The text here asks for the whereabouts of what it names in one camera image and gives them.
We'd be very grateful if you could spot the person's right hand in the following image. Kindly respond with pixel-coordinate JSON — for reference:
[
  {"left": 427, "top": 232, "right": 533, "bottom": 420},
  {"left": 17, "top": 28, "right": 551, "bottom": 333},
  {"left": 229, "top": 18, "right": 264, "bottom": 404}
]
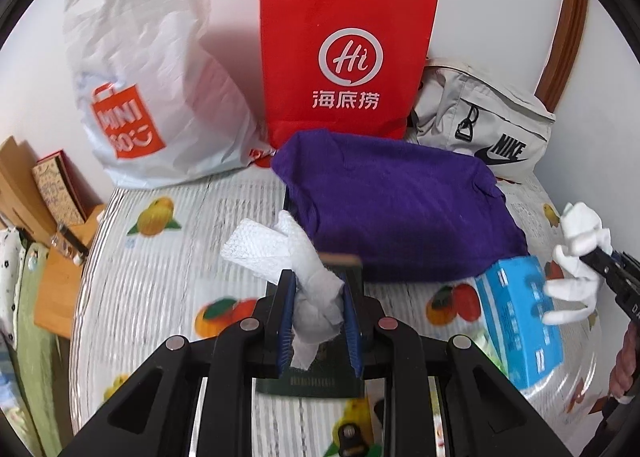
[{"left": 609, "top": 329, "right": 640, "bottom": 403}]

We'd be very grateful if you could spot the white spotted cloth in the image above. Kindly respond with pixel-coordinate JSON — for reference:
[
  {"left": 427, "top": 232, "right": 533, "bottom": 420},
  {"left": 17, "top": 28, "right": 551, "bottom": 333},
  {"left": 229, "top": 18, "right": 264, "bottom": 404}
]
[{"left": 0, "top": 227, "right": 23, "bottom": 348}]

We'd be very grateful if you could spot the green tissue pack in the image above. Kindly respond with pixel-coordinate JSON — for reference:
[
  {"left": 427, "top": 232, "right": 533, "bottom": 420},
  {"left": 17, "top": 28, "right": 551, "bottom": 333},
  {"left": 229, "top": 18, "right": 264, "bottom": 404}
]
[{"left": 472, "top": 329, "right": 511, "bottom": 378}]

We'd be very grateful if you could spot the red paper bag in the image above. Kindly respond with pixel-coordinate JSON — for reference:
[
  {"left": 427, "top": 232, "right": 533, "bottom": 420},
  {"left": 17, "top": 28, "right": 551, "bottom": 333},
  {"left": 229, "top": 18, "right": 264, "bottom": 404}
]
[{"left": 259, "top": 0, "right": 439, "bottom": 150}]

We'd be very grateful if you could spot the patterned cardboard box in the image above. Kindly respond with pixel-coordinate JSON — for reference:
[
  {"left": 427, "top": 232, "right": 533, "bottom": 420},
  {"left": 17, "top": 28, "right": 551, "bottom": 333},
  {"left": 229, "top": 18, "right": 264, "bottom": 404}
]
[{"left": 32, "top": 151, "right": 88, "bottom": 228}]

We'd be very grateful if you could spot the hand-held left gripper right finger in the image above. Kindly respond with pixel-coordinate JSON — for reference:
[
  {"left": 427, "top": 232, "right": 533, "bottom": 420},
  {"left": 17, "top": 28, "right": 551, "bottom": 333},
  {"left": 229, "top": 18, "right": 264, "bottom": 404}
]
[{"left": 341, "top": 264, "right": 568, "bottom": 457}]

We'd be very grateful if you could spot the blue tissue pack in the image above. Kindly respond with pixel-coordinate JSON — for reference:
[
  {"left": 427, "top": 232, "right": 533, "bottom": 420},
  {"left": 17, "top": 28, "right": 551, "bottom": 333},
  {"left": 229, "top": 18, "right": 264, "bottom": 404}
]
[{"left": 474, "top": 256, "right": 563, "bottom": 388}]

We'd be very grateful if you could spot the white tissue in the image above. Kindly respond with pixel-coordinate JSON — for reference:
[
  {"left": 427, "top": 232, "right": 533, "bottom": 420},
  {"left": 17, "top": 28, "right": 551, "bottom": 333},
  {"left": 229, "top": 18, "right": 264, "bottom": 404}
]
[
  {"left": 220, "top": 211, "right": 346, "bottom": 370},
  {"left": 542, "top": 202, "right": 612, "bottom": 327}
]

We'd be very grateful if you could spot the dark green box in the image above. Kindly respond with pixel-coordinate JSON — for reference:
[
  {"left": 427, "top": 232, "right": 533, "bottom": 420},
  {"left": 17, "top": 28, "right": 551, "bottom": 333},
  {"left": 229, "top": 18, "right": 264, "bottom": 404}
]
[{"left": 255, "top": 187, "right": 368, "bottom": 400}]

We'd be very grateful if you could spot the grey sling bag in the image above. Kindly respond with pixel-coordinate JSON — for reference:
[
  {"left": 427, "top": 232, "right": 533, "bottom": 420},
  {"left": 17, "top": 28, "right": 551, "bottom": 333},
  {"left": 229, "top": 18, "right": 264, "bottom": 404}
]
[{"left": 407, "top": 57, "right": 557, "bottom": 182}]

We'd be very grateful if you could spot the wooden cabinet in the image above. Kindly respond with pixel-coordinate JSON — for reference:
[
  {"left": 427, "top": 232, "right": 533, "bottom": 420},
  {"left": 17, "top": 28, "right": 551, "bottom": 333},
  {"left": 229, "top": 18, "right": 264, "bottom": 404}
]
[{"left": 0, "top": 136, "right": 108, "bottom": 340}]

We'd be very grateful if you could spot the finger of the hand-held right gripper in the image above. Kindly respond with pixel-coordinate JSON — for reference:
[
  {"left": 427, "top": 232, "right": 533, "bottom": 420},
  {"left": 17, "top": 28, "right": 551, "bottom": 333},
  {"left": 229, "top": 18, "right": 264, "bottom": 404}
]
[{"left": 581, "top": 246, "right": 632, "bottom": 288}]

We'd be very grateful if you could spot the green cloth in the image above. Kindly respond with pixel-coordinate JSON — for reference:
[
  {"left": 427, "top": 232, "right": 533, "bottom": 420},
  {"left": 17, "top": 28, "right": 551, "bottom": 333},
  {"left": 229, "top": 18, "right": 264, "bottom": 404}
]
[{"left": 10, "top": 242, "right": 76, "bottom": 448}]

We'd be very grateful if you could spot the brown wooden frame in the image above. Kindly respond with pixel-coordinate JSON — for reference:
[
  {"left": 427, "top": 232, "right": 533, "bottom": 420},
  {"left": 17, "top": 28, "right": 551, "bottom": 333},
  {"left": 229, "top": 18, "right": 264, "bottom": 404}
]
[{"left": 535, "top": 0, "right": 591, "bottom": 110}]

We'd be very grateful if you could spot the white plastic shopping bag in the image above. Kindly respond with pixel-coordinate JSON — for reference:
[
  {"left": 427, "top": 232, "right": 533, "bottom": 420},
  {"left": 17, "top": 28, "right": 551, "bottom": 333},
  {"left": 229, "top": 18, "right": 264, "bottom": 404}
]
[{"left": 62, "top": 0, "right": 276, "bottom": 188}]

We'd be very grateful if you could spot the purple cloth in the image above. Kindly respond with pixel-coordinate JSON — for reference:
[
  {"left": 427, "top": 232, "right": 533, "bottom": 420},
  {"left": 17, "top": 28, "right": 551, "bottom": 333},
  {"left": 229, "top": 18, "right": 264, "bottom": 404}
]
[{"left": 272, "top": 131, "right": 528, "bottom": 284}]

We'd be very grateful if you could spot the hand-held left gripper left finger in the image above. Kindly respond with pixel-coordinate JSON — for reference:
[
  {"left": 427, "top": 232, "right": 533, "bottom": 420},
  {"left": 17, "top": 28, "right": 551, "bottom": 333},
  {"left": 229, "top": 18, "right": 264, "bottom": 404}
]
[{"left": 57, "top": 269, "right": 301, "bottom": 457}]

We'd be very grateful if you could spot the fruit print tablecloth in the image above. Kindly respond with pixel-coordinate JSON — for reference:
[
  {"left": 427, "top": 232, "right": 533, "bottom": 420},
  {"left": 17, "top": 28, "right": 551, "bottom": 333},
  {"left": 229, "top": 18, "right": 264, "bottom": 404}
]
[{"left": 70, "top": 137, "right": 618, "bottom": 457}]

